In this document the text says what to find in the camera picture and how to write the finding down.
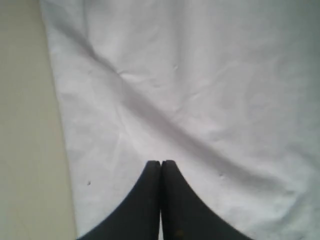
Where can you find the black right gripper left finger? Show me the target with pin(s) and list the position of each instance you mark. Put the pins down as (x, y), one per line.
(138, 215)

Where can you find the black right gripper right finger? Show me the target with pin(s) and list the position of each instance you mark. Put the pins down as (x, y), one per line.
(184, 215)

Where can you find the white t-shirt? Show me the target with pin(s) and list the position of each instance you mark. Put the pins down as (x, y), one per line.
(228, 89)

